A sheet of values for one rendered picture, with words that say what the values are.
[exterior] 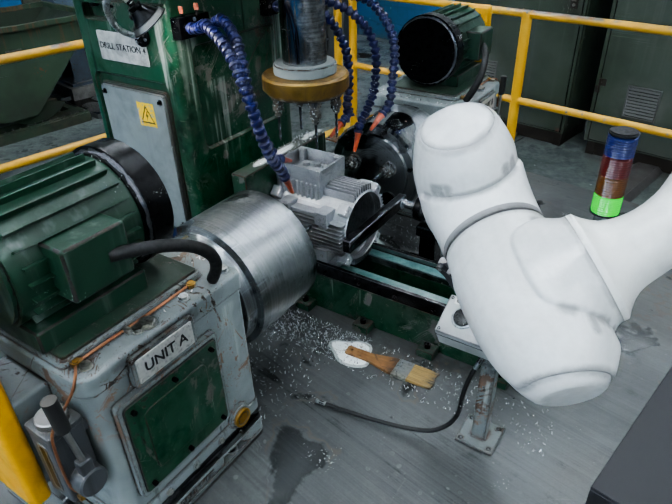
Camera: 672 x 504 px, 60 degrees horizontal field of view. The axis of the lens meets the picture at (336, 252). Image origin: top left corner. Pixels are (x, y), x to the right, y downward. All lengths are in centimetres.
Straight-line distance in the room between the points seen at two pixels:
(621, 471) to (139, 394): 70
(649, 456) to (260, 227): 72
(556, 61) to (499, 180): 390
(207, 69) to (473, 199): 85
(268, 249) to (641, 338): 85
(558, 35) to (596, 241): 394
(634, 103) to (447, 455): 346
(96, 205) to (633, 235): 61
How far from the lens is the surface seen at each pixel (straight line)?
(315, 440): 112
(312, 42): 119
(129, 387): 84
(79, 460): 85
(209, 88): 131
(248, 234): 102
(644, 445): 106
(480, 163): 54
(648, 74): 425
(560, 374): 49
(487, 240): 53
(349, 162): 147
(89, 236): 74
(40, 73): 525
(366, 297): 130
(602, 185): 137
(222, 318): 92
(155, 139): 135
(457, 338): 95
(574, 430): 120
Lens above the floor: 166
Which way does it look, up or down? 32 degrees down
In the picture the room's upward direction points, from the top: 2 degrees counter-clockwise
